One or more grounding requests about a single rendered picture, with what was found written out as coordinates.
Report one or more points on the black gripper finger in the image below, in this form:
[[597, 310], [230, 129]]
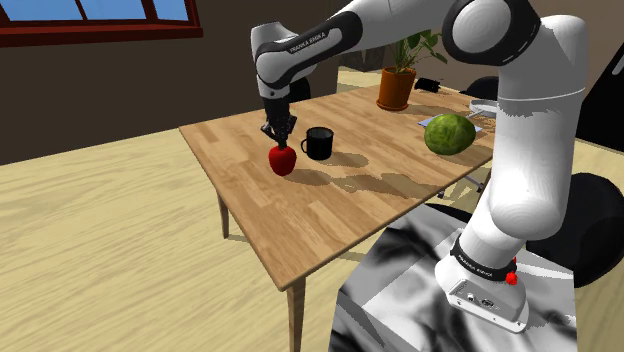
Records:
[[284, 137], [267, 132]]

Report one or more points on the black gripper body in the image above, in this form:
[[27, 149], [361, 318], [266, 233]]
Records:
[[276, 111]]

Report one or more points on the red apple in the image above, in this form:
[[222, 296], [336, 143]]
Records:
[[282, 159]]

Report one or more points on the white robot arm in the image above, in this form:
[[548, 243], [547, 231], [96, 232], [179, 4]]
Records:
[[531, 146]]

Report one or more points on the black mug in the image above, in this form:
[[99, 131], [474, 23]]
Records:
[[319, 143]]

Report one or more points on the wooden table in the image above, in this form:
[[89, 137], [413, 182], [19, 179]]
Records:
[[331, 195]]

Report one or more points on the potted plant in orange pot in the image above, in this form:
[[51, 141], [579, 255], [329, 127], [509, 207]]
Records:
[[397, 83]]

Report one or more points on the light blue flat sheet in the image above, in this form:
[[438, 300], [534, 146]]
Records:
[[429, 122]]

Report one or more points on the small black device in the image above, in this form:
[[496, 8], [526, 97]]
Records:
[[428, 84]]

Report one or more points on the green melon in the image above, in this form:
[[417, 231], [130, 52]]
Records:
[[449, 135]]

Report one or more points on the red framed window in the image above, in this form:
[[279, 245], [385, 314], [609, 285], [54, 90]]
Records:
[[97, 19]]

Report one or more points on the grey round plate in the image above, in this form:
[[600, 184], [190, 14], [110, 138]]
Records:
[[483, 106]]

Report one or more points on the grey marbled robot stand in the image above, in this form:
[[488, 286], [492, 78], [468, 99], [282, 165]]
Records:
[[414, 292]]

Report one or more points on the black office chair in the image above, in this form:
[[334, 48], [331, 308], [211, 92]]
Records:
[[590, 229]]

